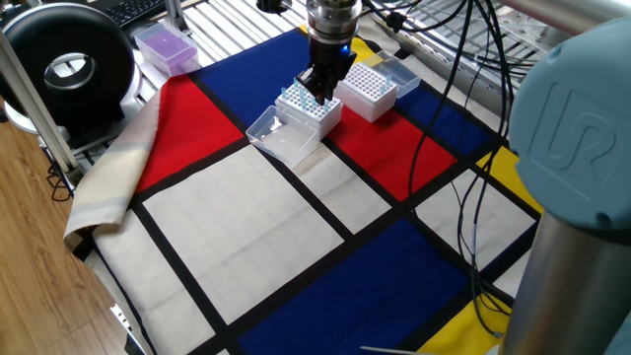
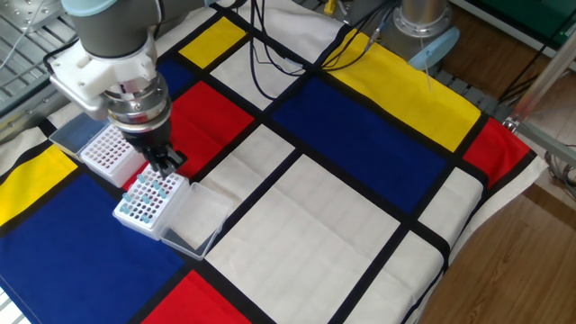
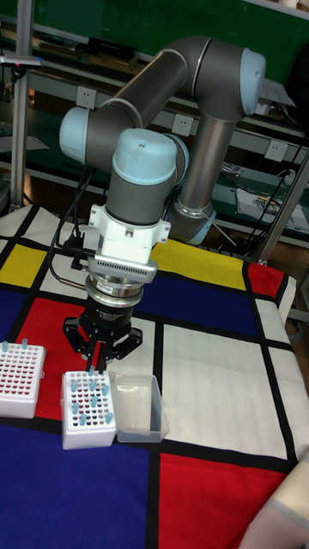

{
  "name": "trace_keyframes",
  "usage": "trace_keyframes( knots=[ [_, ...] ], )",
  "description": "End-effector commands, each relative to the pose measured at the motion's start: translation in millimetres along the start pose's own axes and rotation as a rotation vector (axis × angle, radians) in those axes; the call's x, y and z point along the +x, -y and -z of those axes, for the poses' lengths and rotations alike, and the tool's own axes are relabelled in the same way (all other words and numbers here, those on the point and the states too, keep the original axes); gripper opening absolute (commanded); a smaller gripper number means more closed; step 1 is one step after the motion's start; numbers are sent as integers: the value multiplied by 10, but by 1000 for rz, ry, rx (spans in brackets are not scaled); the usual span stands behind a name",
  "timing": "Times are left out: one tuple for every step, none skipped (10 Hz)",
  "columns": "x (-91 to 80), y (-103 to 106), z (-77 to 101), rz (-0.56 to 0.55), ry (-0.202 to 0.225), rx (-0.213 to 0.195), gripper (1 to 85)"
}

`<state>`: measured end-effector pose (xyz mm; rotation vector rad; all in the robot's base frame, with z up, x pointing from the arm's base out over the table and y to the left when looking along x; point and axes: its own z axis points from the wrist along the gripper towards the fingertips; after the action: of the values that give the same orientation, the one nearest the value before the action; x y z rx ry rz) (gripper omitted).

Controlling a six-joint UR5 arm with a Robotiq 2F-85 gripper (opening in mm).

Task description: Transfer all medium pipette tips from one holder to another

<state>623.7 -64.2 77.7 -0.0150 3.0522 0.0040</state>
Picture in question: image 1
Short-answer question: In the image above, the purple pipette tip box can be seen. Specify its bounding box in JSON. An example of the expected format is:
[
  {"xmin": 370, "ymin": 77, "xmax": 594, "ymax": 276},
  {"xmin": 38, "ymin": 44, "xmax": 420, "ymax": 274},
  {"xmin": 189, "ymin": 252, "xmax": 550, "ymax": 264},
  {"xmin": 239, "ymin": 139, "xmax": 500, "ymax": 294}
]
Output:
[{"xmin": 133, "ymin": 22, "xmax": 202, "ymax": 79}]

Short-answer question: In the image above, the grey aluminium table rail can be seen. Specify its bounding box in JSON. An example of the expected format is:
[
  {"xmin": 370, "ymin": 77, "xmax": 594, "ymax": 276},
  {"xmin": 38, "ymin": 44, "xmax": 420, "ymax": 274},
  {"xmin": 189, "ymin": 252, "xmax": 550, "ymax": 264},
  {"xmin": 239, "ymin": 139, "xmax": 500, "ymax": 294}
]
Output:
[{"xmin": 367, "ymin": 9, "xmax": 519, "ymax": 129}]

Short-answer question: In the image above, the Mondrian pattern colour-block tablecloth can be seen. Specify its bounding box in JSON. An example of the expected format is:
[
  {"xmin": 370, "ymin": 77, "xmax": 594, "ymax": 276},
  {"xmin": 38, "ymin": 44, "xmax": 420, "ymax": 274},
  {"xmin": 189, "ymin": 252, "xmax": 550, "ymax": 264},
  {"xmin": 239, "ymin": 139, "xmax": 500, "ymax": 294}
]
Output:
[{"xmin": 63, "ymin": 22, "xmax": 546, "ymax": 355}]

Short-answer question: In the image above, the black computer keyboard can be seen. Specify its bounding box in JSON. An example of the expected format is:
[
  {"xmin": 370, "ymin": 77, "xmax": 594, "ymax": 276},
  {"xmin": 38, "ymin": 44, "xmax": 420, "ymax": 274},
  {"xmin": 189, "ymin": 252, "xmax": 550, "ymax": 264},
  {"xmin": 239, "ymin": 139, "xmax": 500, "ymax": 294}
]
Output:
[{"xmin": 101, "ymin": 0, "xmax": 169, "ymax": 29}]

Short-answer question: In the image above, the thin white cable tie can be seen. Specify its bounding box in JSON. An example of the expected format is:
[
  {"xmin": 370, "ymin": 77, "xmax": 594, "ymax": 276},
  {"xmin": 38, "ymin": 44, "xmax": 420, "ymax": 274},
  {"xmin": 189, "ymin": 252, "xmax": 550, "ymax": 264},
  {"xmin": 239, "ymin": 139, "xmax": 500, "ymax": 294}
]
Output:
[{"xmin": 360, "ymin": 345, "xmax": 430, "ymax": 355}]

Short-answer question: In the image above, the aluminium frame post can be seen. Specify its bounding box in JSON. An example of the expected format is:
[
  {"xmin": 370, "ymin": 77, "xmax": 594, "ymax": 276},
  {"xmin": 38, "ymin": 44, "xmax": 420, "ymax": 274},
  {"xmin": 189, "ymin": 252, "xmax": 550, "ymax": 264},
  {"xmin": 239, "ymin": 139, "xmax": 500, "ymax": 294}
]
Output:
[
  {"xmin": 164, "ymin": 0, "xmax": 191, "ymax": 36},
  {"xmin": 0, "ymin": 29, "xmax": 81, "ymax": 175}
]

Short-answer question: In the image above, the grey cable silver connector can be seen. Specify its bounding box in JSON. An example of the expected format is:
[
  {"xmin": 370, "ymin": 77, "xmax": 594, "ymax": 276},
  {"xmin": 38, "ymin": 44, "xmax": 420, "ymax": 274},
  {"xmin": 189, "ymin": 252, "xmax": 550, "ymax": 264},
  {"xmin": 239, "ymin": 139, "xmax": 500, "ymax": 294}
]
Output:
[{"xmin": 469, "ymin": 216, "xmax": 505, "ymax": 340}]

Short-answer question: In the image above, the black round ring-shaped device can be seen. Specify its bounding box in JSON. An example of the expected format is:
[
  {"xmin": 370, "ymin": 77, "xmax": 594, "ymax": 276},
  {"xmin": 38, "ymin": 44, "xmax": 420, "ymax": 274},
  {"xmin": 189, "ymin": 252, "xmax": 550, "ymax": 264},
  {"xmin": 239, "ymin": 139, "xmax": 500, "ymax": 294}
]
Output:
[{"xmin": 0, "ymin": 2, "xmax": 138, "ymax": 147}]

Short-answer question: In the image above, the white table edge bracket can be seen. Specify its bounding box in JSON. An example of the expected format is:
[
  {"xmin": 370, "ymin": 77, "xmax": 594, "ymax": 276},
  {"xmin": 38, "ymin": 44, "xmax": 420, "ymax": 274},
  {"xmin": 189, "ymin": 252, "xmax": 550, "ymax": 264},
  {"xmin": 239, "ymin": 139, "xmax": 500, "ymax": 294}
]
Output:
[{"xmin": 110, "ymin": 303, "xmax": 134, "ymax": 337}]

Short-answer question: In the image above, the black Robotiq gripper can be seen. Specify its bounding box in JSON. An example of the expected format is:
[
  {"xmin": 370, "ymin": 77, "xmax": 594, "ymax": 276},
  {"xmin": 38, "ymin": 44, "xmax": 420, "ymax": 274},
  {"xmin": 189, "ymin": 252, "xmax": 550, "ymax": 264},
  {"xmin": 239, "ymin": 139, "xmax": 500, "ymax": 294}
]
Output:
[{"xmin": 296, "ymin": 36, "xmax": 358, "ymax": 104}]

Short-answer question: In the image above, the black cable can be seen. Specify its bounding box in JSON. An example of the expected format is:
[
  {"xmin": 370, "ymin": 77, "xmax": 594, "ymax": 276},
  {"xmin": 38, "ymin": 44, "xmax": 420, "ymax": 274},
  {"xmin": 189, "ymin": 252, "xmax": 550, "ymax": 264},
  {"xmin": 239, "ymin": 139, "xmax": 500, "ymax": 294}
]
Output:
[
  {"xmin": 456, "ymin": 0, "xmax": 514, "ymax": 339},
  {"xmin": 407, "ymin": 0, "xmax": 494, "ymax": 277}
]

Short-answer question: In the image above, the black round cap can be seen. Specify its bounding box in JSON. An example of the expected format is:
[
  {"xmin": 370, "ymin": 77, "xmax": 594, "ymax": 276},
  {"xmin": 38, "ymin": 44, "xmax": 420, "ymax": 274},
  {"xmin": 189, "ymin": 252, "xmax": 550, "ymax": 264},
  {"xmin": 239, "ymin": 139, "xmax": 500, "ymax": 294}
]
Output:
[{"xmin": 254, "ymin": 0, "xmax": 293, "ymax": 15}]

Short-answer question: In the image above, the white pipette tip box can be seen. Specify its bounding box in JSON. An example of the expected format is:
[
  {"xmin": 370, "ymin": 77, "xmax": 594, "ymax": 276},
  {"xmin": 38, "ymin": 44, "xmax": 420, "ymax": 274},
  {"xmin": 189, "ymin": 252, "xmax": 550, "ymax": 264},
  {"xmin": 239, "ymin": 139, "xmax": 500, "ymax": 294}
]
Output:
[
  {"xmin": 245, "ymin": 77, "xmax": 344, "ymax": 169},
  {"xmin": 333, "ymin": 48, "xmax": 422, "ymax": 123}
]

